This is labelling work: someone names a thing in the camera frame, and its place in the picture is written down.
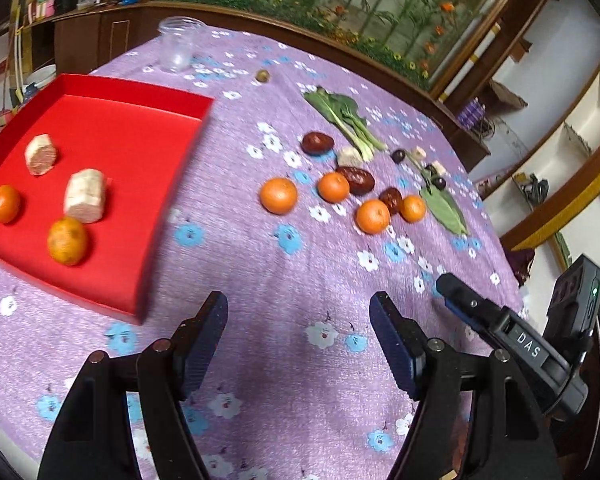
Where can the small white sugarcane piece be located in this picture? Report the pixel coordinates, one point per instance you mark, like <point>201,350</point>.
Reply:
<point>350,157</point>

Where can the small orange tangerine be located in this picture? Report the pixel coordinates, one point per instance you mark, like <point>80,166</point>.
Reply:
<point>333,187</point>

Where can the clear plastic cup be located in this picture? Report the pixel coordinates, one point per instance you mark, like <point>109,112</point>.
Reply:
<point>178,37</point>

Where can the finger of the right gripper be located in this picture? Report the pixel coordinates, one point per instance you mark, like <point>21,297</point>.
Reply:
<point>552,373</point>

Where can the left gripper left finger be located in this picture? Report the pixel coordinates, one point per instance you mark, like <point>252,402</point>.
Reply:
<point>92,437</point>

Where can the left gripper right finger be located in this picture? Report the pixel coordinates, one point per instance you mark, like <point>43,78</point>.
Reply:
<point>507,436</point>

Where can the green bok choy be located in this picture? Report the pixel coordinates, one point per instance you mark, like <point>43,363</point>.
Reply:
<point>342,112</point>

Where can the dark purple grape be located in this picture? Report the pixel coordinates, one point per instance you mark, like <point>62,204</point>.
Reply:
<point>398,156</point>

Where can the small green olive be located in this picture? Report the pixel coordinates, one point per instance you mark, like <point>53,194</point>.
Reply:
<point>263,76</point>

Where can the pale sugarcane chunk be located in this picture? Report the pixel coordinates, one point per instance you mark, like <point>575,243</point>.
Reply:
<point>40,155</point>
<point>85,196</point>

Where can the pale banana slice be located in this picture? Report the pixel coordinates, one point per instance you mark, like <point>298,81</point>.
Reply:
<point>419,153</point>
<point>440,170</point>

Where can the blue grey thermos jug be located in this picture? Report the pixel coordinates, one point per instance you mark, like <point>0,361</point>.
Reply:
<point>29,92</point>

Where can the wrinkled red jujube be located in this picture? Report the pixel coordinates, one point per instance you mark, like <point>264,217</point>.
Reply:
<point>361,182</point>

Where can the yellowish tangerine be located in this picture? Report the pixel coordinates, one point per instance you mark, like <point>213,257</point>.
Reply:
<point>67,241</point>

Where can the large orange tangerine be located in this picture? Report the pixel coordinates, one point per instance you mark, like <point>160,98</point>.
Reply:
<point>278,196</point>

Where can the large green leaf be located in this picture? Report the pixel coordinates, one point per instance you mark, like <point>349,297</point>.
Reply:
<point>441,204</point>

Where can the red square tray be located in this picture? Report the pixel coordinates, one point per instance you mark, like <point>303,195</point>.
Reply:
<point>140,136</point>

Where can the purple floral tablecloth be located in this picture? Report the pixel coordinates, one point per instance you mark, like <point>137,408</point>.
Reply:
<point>299,388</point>

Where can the dark red jujube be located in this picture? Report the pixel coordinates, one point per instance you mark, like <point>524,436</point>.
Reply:
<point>316,143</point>

